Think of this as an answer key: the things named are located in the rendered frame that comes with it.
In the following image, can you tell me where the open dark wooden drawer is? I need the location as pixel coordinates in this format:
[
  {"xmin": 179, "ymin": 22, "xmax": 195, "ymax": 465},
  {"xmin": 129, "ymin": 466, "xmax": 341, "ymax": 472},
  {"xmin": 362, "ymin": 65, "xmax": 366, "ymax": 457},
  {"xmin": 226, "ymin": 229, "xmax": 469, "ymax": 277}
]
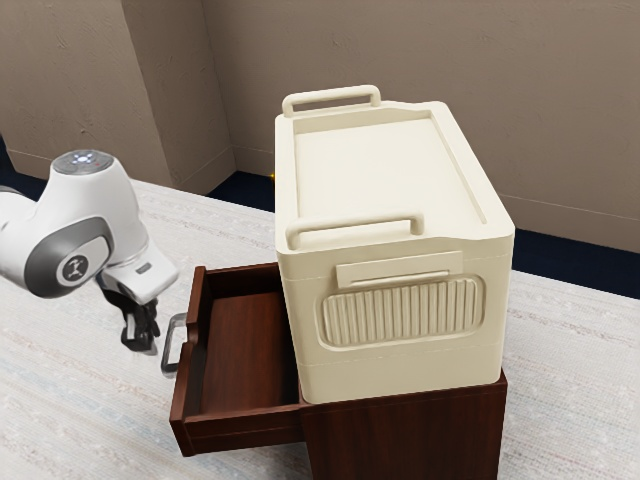
[{"xmin": 159, "ymin": 261, "xmax": 308, "ymax": 459}]

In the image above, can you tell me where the cream box with lid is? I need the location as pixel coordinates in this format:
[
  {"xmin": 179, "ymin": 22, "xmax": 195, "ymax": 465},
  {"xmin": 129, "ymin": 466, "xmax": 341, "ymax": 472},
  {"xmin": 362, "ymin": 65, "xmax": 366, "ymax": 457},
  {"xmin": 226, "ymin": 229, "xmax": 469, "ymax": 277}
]
[{"xmin": 273, "ymin": 83, "xmax": 517, "ymax": 406}]

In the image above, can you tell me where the dark wooden cabinet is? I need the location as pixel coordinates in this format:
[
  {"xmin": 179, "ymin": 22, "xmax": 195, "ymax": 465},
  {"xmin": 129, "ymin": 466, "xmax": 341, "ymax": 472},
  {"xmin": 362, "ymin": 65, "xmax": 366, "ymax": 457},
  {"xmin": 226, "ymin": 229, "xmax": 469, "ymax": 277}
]
[{"xmin": 299, "ymin": 371, "xmax": 509, "ymax": 480}]

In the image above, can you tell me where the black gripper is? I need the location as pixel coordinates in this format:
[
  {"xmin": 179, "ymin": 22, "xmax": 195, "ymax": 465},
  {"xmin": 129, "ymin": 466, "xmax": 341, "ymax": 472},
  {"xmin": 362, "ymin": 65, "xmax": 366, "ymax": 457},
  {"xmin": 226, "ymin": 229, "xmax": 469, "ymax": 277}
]
[{"xmin": 99, "ymin": 277, "xmax": 162, "ymax": 355}]

